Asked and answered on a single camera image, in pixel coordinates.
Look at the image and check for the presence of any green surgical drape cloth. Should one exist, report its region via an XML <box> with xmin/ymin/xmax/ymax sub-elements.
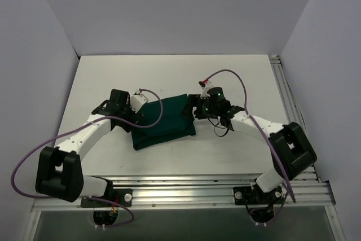
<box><xmin>131</xmin><ymin>94</ymin><xmax>196</xmax><ymax>151</ymax></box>

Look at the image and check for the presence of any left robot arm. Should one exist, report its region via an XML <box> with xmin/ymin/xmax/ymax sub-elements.
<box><xmin>35</xmin><ymin>89</ymin><xmax>148</xmax><ymax>207</ymax></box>

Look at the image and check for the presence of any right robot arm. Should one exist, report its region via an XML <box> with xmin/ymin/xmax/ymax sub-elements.
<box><xmin>187</xmin><ymin>87</ymin><xmax>317</xmax><ymax>203</ymax></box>

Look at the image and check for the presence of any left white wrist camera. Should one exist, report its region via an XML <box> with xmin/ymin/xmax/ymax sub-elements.
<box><xmin>130</xmin><ymin>94</ymin><xmax>149</xmax><ymax>113</ymax></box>

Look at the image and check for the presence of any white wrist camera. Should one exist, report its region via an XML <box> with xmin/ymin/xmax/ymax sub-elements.
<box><xmin>199</xmin><ymin>80</ymin><xmax>214</xmax><ymax>98</ymax></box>
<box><xmin>130</xmin><ymin>94</ymin><xmax>149</xmax><ymax>113</ymax></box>

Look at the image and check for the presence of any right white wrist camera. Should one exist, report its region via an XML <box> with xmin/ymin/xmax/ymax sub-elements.
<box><xmin>199</xmin><ymin>80</ymin><xmax>214</xmax><ymax>98</ymax></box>

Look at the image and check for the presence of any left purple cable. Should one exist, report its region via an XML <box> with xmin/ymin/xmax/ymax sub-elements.
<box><xmin>11</xmin><ymin>88</ymin><xmax>164</xmax><ymax>228</ymax></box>

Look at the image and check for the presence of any purple cable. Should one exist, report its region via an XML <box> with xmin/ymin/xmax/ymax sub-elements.
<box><xmin>11</xmin><ymin>88</ymin><xmax>164</xmax><ymax>228</ymax></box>
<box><xmin>200</xmin><ymin>69</ymin><xmax>296</xmax><ymax>224</ymax></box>

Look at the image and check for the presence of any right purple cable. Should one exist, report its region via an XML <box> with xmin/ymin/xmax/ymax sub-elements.
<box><xmin>200</xmin><ymin>69</ymin><xmax>296</xmax><ymax>224</ymax></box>

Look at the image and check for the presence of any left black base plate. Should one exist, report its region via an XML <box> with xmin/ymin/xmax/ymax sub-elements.
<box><xmin>80</xmin><ymin>189</ymin><xmax>133</xmax><ymax>208</ymax></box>

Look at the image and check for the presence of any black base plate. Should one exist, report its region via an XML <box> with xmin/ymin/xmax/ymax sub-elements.
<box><xmin>80</xmin><ymin>189</ymin><xmax>133</xmax><ymax>208</ymax></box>
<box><xmin>232</xmin><ymin>185</ymin><xmax>284</xmax><ymax>205</ymax></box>

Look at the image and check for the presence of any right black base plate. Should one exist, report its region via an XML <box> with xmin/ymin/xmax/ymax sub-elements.
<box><xmin>232</xmin><ymin>185</ymin><xmax>284</xmax><ymax>205</ymax></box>

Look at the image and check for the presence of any aluminium rail frame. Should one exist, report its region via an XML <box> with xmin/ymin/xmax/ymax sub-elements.
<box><xmin>25</xmin><ymin>55</ymin><xmax>345</xmax><ymax>240</ymax></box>

